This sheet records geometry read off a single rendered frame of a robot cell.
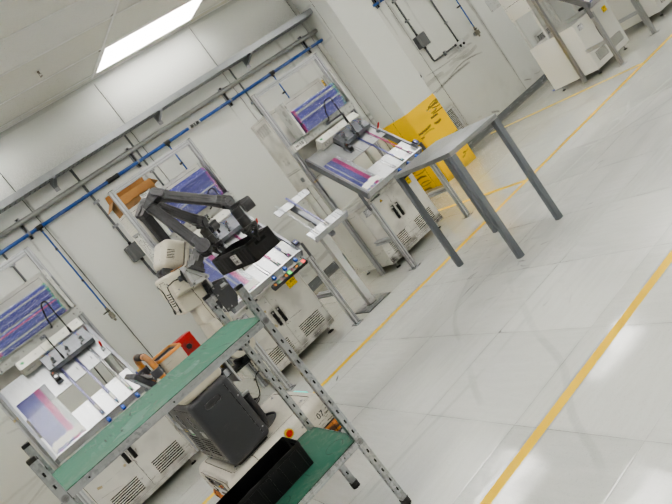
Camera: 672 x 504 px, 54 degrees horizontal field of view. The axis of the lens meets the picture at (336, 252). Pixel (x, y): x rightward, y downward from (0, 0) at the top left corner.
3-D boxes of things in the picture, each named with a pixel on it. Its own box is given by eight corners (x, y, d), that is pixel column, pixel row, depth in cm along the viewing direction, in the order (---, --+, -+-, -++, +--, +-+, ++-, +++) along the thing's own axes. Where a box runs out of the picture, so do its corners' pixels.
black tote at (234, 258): (222, 275, 396) (211, 261, 394) (243, 258, 404) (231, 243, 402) (257, 261, 346) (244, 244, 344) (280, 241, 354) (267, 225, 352)
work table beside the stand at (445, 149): (521, 258, 411) (448, 152, 397) (457, 267, 474) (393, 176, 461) (563, 216, 427) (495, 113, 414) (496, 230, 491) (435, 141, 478)
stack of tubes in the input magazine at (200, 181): (224, 193, 523) (203, 165, 519) (174, 230, 501) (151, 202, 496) (219, 196, 534) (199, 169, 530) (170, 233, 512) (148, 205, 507)
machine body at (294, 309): (339, 326, 536) (293, 265, 526) (277, 385, 505) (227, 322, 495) (306, 329, 593) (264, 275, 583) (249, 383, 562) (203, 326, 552)
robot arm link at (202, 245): (140, 210, 349) (135, 204, 340) (157, 191, 353) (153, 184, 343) (206, 260, 344) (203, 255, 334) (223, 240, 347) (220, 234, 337)
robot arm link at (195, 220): (138, 207, 363) (150, 206, 357) (140, 197, 364) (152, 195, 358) (197, 228, 397) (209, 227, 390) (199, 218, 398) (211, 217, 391)
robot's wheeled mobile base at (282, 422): (259, 522, 322) (228, 484, 318) (219, 500, 377) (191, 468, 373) (350, 423, 353) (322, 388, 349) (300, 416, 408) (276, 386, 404)
